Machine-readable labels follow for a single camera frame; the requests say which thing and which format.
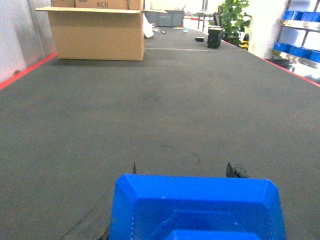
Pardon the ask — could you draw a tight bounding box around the large cardboard box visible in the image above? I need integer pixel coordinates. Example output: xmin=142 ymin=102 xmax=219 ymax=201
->
xmin=34 ymin=0 xmax=168 ymax=62

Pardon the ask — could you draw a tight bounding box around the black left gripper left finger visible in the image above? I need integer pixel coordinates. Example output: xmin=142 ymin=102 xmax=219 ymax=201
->
xmin=132 ymin=162 xmax=137 ymax=174

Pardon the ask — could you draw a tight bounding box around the green potted plant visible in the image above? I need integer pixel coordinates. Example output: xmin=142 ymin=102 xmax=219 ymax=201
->
xmin=220 ymin=0 xmax=252 ymax=47

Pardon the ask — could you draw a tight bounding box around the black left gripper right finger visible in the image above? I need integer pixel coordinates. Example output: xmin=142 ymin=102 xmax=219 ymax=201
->
xmin=226 ymin=162 xmax=250 ymax=178

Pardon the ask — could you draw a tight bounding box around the yellow black striped bollard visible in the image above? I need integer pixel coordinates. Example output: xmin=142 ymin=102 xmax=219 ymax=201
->
xmin=240 ymin=33 xmax=250 ymax=51

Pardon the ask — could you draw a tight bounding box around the steel shelf with blue bins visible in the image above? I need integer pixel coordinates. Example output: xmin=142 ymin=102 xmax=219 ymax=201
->
xmin=271 ymin=0 xmax=320 ymax=84

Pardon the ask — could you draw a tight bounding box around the grey plastic crate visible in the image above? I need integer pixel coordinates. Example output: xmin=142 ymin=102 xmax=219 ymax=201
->
xmin=145 ymin=10 xmax=185 ymax=27

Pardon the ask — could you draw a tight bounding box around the black office chair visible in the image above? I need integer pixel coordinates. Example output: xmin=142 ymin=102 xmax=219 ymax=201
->
xmin=213 ymin=5 xmax=223 ymax=27

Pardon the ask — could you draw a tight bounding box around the black box device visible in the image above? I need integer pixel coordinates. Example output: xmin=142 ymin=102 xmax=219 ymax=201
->
xmin=207 ymin=27 xmax=224 ymax=49

